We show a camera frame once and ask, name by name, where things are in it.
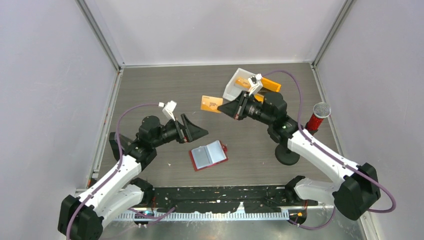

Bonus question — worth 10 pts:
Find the orange plastic bin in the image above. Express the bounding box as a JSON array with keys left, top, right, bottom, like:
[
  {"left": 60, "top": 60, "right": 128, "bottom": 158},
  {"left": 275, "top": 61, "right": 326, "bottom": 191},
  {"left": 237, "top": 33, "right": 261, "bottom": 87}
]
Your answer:
[{"left": 254, "top": 77, "right": 282, "bottom": 103}]

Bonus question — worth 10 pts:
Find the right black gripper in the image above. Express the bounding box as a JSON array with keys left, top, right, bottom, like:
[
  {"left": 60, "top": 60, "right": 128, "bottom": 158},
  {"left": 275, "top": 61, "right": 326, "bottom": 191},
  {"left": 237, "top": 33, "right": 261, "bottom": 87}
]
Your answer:
[{"left": 218, "top": 90, "right": 274, "bottom": 126}]

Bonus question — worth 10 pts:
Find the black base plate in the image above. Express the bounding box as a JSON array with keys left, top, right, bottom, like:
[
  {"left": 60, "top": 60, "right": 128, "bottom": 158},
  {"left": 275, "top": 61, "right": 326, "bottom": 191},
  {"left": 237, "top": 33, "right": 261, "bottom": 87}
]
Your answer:
[{"left": 135, "top": 185, "right": 305, "bottom": 214}]

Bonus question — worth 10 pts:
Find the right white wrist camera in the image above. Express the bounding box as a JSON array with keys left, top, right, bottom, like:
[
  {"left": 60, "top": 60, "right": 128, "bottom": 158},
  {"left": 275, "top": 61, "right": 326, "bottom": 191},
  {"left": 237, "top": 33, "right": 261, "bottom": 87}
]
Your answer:
[{"left": 247, "top": 73, "right": 263, "bottom": 96}]

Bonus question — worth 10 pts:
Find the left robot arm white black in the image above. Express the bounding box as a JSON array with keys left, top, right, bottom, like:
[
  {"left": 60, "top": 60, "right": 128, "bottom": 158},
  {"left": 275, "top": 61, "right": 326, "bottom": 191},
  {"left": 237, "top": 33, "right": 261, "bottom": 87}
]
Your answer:
[{"left": 57, "top": 114, "right": 209, "bottom": 240}]

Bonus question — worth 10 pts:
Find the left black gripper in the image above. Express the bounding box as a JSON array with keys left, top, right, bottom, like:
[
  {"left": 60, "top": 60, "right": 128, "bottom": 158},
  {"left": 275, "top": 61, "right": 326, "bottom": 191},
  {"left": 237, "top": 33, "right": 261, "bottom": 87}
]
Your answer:
[{"left": 151, "top": 114, "right": 208, "bottom": 148}]

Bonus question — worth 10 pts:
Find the orange card in white bin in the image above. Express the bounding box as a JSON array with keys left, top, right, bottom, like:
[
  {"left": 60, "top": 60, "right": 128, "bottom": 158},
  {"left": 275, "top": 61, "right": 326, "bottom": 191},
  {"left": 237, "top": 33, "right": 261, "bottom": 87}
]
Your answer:
[{"left": 235, "top": 77, "right": 251, "bottom": 89}]

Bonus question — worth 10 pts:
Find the red card holder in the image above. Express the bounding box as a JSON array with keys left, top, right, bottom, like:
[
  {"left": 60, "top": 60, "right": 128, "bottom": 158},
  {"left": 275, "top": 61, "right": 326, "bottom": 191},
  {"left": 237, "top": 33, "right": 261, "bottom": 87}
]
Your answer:
[{"left": 188, "top": 140, "right": 228, "bottom": 172}]

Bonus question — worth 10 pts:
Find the aluminium front rail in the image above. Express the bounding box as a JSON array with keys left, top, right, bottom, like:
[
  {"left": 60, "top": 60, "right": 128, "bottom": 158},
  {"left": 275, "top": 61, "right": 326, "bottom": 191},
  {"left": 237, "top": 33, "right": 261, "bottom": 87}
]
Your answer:
[{"left": 70, "top": 185, "right": 373, "bottom": 222}]

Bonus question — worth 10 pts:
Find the white plastic bin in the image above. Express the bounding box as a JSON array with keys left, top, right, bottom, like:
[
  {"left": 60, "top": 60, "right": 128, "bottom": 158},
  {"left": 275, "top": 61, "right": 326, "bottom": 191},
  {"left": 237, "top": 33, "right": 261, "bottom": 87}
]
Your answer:
[{"left": 222, "top": 68, "right": 254, "bottom": 101}]

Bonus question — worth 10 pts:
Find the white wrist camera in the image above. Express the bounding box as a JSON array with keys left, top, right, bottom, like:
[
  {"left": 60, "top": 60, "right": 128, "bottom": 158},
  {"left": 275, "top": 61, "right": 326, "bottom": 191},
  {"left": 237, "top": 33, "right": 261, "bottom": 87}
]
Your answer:
[
  {"left": 158, "top": 100, "right": 177, "bottom": 121},
  {"left": 247, "top": 73, "right": 263, "bottom": 96}
]

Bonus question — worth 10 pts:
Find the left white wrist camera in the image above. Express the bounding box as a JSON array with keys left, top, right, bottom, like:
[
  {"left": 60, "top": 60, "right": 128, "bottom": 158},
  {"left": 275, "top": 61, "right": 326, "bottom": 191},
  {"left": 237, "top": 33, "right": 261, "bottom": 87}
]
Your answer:
[{"left": 158, "top": 100, "right": 177, "bottom": 121}]

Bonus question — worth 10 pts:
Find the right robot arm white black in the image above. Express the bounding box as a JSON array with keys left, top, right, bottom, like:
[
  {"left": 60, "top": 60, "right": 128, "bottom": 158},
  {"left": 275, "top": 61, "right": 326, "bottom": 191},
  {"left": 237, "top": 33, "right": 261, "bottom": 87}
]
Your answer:
[{"left": 217, "top": 91, "right": 381, "bottom": 221}]

